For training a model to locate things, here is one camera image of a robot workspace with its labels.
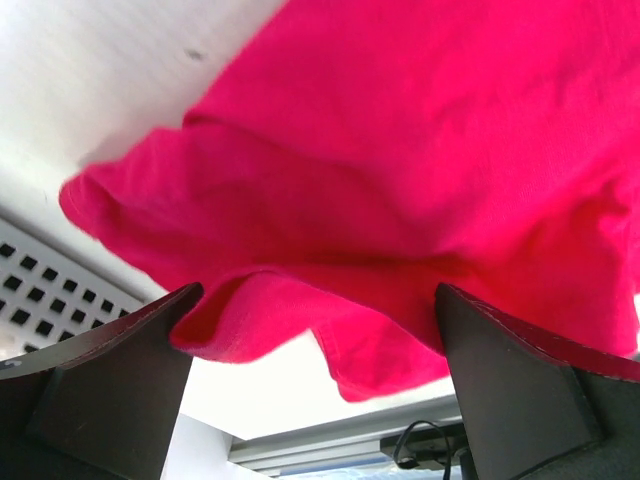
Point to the white plastic laundry basket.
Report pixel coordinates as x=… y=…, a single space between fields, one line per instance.
x=56 y=283

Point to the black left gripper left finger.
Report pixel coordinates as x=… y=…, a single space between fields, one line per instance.
x=100 y=405

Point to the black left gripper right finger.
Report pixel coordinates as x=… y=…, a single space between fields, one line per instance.
x=536 y=405

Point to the magenta t-shirt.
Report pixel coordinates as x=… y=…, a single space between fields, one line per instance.
x=357 y=154

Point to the aluminium front rail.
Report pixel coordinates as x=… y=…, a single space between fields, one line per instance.
x=350 y=442

